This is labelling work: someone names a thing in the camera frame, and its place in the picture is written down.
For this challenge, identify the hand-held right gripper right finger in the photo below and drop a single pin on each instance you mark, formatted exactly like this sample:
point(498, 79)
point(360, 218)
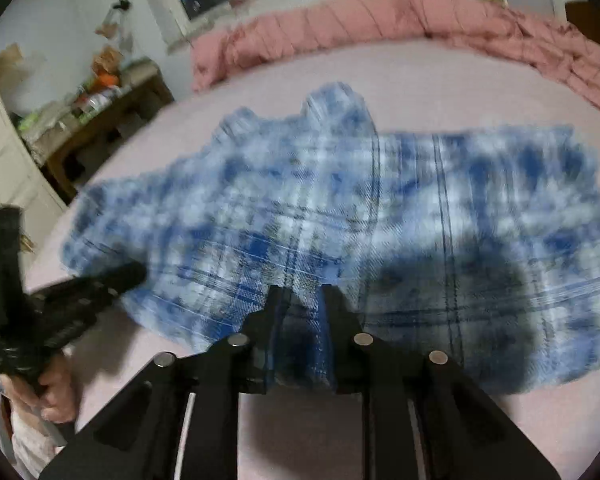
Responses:
point(331, 310)

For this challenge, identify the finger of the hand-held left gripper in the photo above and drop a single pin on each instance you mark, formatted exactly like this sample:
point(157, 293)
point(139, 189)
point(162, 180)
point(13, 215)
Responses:
point(87, 295)

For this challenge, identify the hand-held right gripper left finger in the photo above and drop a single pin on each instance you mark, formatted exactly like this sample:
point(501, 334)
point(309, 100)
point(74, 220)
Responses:
point(276, 310)

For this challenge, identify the blue plaid shirt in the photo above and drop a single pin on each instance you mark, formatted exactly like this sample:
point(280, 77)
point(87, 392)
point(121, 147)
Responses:
point(330, 200)

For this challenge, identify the person's left hand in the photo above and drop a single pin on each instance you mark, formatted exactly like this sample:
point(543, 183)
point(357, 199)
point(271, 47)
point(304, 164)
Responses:
point(57, 392)

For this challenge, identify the wooden side table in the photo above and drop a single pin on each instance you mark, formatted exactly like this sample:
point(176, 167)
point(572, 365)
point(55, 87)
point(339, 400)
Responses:
point(105, 120)

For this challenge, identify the pile of table clutter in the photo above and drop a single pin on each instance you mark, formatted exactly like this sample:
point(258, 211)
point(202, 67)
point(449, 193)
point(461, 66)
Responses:
point(70, 110)

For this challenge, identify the bed with pink sheet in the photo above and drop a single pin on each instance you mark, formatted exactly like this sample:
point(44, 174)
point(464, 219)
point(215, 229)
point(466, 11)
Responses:
point(430, 80)

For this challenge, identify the pink duvet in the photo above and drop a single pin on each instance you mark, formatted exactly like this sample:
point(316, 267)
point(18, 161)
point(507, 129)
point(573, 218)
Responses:
point(360, 20)

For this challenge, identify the hanging wall bag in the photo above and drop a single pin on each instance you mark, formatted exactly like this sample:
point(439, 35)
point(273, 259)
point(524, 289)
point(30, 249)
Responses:
point(116, 22)

